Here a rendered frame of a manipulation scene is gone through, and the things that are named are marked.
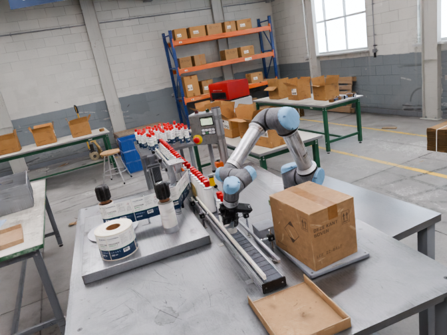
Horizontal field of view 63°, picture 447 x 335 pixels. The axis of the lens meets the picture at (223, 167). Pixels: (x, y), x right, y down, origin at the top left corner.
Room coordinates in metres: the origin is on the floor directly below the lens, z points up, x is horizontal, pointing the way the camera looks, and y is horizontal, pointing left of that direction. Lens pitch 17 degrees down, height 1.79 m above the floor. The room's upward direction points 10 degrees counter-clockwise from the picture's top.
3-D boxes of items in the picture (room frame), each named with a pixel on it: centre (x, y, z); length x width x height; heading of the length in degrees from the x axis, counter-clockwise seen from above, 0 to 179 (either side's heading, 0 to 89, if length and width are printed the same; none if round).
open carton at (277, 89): (7.22, -1.33, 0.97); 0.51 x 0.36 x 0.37; 115
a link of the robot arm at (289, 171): (2.08, -0.40, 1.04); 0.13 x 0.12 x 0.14; 40
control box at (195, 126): (2.22, 0.06, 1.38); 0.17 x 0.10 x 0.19; 71
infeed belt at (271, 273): (2.09, 0.11, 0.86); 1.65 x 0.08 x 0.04; 16
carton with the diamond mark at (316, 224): (1.53, -0.36, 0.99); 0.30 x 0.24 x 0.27; 23
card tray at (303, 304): (1.14, -0.17, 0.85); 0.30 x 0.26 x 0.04; 16
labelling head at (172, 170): (2.47, 0.32, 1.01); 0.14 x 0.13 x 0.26; 16
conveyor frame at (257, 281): (2.09, 0.11, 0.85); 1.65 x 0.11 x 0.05; 16
